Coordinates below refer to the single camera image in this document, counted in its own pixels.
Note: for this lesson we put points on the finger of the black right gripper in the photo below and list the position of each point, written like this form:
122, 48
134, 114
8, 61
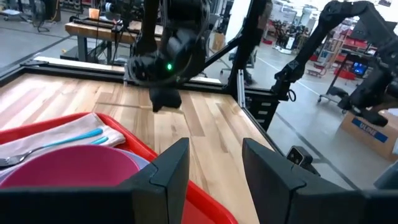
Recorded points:
158, 99
173, 98

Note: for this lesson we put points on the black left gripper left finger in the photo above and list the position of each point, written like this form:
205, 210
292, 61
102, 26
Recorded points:
77, 207

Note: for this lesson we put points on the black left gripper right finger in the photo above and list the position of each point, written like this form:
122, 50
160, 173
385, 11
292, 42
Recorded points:
311, 207

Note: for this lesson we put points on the red plastic bowl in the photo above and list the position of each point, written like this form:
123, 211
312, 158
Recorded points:
68, 168

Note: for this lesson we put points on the lavender plastic plate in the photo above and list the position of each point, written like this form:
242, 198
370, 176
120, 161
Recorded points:
136, 158

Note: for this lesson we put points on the beige cloth napkin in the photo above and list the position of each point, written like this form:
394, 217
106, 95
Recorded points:
62, 130

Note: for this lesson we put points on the neighbouring station black robot arm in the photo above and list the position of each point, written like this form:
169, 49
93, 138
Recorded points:
342, 18

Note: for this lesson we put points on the red plastic tray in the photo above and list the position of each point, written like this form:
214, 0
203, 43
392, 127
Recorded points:
205, 205

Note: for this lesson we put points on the wooden workbench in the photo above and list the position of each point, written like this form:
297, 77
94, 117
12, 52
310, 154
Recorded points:
99, 32

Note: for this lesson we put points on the black control box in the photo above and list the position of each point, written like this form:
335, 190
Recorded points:
261, 109

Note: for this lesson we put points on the brown cardboard box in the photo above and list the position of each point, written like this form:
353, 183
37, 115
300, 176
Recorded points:
370, 133

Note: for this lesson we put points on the black rolling stand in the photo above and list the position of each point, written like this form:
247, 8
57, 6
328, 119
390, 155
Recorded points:
334, 93

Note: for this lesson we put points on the black table-level camera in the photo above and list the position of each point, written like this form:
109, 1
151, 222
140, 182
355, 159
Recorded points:
300, 157

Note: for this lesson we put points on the black metal rig frame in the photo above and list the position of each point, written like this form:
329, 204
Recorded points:
62, 69

